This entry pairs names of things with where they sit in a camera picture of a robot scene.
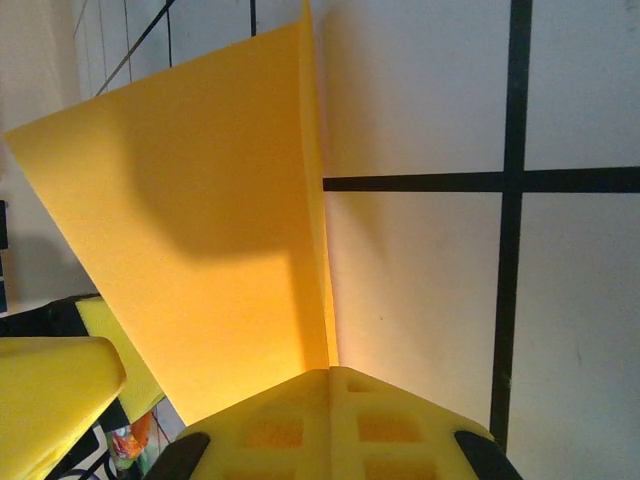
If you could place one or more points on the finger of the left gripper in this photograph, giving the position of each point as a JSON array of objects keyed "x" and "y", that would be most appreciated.
[
  {"x": 120, "y": 360},
  {"x": 50, "y": 400}
]

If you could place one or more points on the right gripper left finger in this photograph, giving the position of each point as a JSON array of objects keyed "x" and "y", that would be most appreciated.
[{"x": 270, "y": 435}]

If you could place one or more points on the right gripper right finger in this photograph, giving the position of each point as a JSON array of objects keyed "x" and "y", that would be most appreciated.
[{"x": 395, "y": 440}]

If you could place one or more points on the yellow square paper sheet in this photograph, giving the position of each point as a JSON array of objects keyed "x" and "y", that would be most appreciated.
[{"x": 200, "y": 200}]

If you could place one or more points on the red orange snack bag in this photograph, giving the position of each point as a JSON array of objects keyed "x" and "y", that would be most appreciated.
[{"x": 130, "y": 445}]

